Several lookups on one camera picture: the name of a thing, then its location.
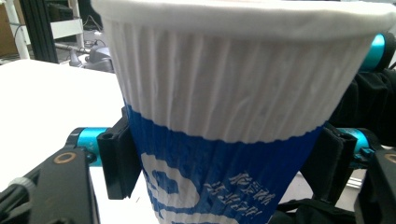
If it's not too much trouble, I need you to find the blue printed paper cup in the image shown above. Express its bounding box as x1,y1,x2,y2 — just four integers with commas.
124,105,325,224

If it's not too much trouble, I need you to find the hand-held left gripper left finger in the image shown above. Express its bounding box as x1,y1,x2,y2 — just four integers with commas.
75,106,143,201

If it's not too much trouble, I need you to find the grey device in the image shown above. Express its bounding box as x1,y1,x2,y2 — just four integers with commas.
68,45,115,74

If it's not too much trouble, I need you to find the black metal frame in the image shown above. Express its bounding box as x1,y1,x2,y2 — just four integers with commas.
19,0,60,64

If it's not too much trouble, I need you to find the white post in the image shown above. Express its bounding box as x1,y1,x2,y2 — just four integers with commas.
3,0,31,61

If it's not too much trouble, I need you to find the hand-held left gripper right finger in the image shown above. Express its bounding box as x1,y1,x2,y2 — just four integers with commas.
299,121,375,205

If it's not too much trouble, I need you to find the dark cloth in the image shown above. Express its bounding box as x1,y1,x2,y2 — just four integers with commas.
269,198,358,224
328,67,396,147

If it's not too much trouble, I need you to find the white and blue paper cup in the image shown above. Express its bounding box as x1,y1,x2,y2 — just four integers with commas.
91,0,396,145

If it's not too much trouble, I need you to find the white panel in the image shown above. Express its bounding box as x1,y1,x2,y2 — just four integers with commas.
49,18,85,41

